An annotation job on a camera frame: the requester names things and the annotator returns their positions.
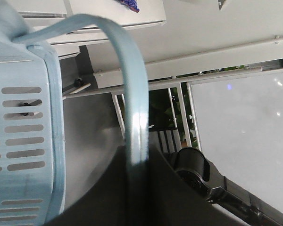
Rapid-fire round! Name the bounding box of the white metal shelf unit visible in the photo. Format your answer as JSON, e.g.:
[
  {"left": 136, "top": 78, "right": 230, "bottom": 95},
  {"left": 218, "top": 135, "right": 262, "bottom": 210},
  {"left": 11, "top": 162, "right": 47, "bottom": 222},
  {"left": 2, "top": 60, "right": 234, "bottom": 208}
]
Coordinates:
[{"left": 8, "top": 0, "right": 166, "bottom": 59}]

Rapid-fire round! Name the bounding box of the light blue plastic basket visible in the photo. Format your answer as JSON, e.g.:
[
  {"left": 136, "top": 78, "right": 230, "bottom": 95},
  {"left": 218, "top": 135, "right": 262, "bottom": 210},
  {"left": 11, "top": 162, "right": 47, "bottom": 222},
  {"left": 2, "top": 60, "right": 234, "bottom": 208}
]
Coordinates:
[{"left": 0, "top": 0, "right": 149, "bottom": 226}]

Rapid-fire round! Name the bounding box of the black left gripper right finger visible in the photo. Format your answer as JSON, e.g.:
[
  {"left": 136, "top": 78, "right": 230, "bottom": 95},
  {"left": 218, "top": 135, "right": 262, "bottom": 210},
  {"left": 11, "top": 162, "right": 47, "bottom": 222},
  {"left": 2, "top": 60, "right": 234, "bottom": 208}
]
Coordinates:
[{"left": 147, "top": 145, "right": 243, "bottom": 226}]

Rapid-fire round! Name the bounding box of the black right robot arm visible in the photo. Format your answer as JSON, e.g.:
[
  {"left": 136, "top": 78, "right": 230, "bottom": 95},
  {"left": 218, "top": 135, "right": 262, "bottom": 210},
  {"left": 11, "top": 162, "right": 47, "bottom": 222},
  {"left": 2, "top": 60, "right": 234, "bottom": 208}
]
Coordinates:
[{"left": 149, "top": 145, "right": 283, "bottom": 226}]

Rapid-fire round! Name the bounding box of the blue chip bag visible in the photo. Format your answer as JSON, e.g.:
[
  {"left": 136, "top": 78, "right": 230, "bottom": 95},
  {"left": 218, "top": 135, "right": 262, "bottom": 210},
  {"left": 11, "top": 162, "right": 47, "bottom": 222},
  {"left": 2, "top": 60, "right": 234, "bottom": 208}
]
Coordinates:
[{"left": 116, "top": 0, "right": 140, "bottom": 13}]

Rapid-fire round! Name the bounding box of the green potted plant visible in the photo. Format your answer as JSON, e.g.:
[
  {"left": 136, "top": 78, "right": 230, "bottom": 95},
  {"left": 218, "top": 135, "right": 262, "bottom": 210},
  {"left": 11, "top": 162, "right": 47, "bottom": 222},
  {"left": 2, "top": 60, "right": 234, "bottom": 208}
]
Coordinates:
[{"left": 149, "top": 82, "right": 191, "bottom": 145}]

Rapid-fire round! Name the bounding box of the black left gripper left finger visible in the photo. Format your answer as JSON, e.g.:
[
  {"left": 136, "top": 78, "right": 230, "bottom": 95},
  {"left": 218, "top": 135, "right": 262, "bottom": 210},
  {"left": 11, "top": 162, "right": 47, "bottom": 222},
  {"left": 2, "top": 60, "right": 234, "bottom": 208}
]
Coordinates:
[{"left": 41, "top": 145, "right": 129, "bottom": 226}]

